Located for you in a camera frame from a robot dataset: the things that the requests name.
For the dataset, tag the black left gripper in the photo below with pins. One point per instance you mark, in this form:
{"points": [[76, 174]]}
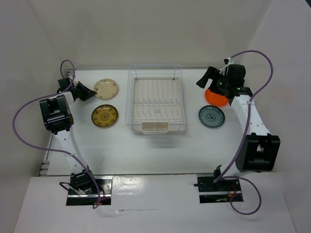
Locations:
{"points": [[87, 93]]}

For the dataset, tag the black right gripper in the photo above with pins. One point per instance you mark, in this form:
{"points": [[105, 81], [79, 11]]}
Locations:
{"points": [[210, 74]]}

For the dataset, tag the cream patterned plate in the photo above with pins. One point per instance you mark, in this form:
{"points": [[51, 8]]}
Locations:
{"points": [[106, 89]]}

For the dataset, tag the orange plate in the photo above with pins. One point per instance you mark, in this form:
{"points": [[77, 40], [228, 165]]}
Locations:
{"points": [[215, 99]]}

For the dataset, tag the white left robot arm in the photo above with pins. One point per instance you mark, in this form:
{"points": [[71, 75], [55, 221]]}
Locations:
{"points": [[58, 120]]}

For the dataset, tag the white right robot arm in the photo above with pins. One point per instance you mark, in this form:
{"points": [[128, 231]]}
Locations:
{"points": [[258, 149]]}

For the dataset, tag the yellow patterned plate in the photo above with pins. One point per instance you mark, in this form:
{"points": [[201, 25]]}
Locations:
{"points": [[104, 116]]}

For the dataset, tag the blue patterned plate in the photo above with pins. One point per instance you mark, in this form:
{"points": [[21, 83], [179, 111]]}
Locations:
{"points": [[211, 116]]}

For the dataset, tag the beige cutlery holder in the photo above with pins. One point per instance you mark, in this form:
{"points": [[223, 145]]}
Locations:
{"points": [[154, 127]]}

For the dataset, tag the white wire dish rack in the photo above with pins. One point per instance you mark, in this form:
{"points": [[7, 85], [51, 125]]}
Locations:
{"points": [[155, 94]]}

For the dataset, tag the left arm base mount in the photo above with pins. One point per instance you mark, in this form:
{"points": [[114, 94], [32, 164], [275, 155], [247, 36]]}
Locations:
{"points": [[78, 197]]}

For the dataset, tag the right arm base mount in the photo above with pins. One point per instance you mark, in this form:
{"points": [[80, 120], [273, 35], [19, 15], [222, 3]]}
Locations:
{"points": [[222, 191]]}

